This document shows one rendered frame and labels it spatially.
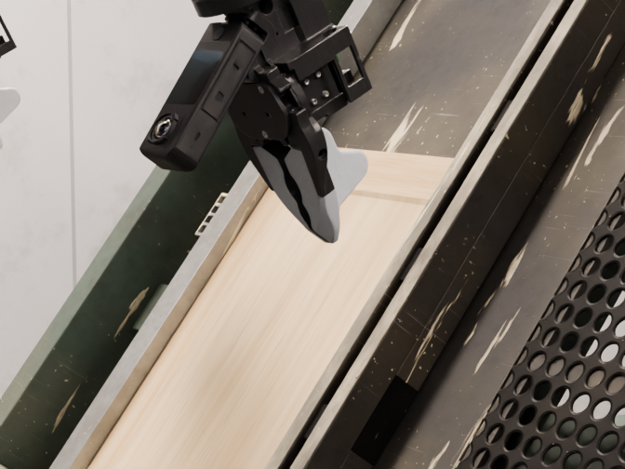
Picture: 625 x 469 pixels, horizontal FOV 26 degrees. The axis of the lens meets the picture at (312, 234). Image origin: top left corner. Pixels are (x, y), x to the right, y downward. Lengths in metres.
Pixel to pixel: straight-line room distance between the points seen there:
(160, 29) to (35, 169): 0.72
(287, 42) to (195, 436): 0.71
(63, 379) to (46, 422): 0.07
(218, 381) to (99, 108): 3.41
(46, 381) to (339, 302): 0.59
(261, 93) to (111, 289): 1.04
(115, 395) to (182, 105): 0.84
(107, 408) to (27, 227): 3.15
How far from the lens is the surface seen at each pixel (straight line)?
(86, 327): 1.98
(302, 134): 0.96
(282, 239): 1.69
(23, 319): 4.90
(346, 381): 1.32
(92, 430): 1.75
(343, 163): 1.01
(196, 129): 0.94
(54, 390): 1.98
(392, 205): 1.56
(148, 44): 5.07
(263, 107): 0.98
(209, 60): 0.96
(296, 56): 0.97
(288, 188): 1.02
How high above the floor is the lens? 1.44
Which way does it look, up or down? 7 degrees down
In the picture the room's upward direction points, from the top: straight up
